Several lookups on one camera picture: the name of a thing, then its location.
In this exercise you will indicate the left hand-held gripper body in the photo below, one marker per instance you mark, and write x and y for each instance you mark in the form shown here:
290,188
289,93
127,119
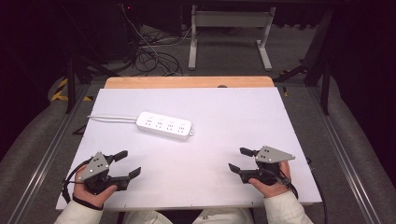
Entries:
93,167

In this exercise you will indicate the person's right hand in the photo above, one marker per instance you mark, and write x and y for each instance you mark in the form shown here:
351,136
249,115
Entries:
274,190

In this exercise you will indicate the white power strip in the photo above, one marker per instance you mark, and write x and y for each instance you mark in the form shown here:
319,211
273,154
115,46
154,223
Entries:
164,125

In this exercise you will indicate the white board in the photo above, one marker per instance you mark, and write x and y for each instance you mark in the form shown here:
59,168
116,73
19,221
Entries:
224,124

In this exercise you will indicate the aluminium rail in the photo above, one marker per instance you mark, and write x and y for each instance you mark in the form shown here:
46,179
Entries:
40,168
345,168

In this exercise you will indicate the black metal stand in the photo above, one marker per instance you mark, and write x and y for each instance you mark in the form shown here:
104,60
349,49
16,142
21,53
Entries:
71,88
326,90

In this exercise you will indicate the white metal desk frame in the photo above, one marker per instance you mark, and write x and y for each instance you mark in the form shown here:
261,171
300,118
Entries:
230,19

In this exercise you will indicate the yellow black hazard tape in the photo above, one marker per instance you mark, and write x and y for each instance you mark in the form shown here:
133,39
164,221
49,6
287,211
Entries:
59,93

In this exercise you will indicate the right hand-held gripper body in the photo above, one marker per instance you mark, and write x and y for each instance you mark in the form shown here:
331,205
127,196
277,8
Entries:
271,155

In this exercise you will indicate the person's left hand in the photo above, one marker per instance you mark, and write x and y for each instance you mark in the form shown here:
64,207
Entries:
93,198

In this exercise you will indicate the person's left leg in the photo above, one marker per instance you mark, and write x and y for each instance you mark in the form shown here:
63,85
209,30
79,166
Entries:
146,218

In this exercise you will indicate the person's leg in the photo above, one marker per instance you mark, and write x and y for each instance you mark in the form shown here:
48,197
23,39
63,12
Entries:
146,218
224,216

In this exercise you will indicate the person's right leg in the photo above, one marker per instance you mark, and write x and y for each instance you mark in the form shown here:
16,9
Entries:
224,216

